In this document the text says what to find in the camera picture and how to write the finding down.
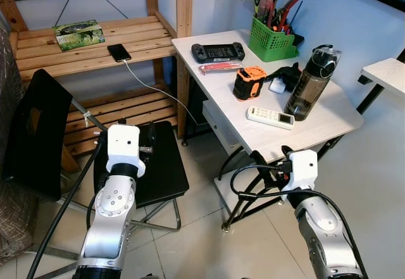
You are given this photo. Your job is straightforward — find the white remote control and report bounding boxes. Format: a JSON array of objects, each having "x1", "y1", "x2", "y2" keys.
[{"x1": 246, "y1": 106, "x2": 296, "y2": 130}]

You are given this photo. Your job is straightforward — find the white table with black legs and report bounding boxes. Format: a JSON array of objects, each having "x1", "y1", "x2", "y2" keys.
[{"x1": 172, "y1": 29, "x2": 365, "y2": 232}]

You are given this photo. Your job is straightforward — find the white table drawer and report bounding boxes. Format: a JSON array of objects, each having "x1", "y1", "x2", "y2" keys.
[{"x1": 202, "y1": 101, "x2": 244, "y2": 156}]

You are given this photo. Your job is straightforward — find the dark transparent water bottle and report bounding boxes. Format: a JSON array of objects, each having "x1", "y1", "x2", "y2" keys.
[{"x1": 285, "y1": 44, "x2": 342, "y2": 121}]

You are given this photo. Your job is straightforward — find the white charger plug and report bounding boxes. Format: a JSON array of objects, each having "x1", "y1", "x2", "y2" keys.
[{"x1": 269, "y1": 78, "x2": 287, "y2": 94}]

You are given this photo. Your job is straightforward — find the orange black tape measure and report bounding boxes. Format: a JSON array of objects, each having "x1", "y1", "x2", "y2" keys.
[{"x1": 232, "y1": 66, "x2": 268, "y2": 101}]

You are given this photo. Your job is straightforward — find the black gun-shaped tool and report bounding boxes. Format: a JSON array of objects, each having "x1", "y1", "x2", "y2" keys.
[{"x1": 266, "y1": 63, "x2": 304, "y2": 93}]

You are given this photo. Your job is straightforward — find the black smartphone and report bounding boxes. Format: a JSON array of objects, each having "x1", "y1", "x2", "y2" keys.
[{"x1": 106, "y1": 43, "x2": 132, "y2": 63}]

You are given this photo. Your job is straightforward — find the wooden slatted shelf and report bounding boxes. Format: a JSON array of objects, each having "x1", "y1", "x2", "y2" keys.
[{"x1": 0, "y1": 0, "x2": 194, "y2": 172}]

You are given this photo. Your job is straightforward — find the red flat package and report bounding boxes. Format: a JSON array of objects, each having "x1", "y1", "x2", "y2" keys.
[{"x1": 199, "y1": 62, "x2": 244, "y2": 74}]

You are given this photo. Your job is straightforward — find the black handheld game console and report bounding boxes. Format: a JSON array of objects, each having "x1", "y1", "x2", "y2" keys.
[{"x1": 191, "y1": 42, "x2": 246, "y2": 63}]

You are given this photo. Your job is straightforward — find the green plastic basket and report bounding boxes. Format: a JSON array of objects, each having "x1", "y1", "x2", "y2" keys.
[{"x1": 248, "y1": 16, "x2": 299, "y2": 63}]

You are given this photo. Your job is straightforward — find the black folding chair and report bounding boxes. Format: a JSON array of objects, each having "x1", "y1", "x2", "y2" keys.
[{"x1": 0, "y1": 69, "x2": 190, "y2": 261}]

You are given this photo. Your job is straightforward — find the white shelf board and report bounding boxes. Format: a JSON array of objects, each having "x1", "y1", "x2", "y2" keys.
[{"x1": 361, "y1": 58, "x2": 405, "y2": 96}]

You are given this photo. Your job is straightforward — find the grey fabric sofa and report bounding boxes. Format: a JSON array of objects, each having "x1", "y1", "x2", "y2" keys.
[{"x1": 0, "y1": 13, "x2": 39, "y2": 261}]

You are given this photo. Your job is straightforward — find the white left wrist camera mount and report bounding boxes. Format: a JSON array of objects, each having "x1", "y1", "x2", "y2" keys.
[{"x1": 106, "y1": 124, "x2": 147, "y2": 177}]

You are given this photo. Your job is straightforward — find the white charging cable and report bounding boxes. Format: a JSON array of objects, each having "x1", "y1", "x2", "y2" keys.
[{"x1": 121, "y1": 59, "x2": 206, "y2": 127}]

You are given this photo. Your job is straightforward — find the red handled tool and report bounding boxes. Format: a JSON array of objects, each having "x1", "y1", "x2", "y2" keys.
[{"x1": 266, "y1": 0, "x2": 280, "y2": 28}]

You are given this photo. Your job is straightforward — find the red handled pliers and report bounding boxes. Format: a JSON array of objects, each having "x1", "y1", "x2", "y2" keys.
[{"x1": 275, "y1": 0, "x2": 304, "y2": 32}]

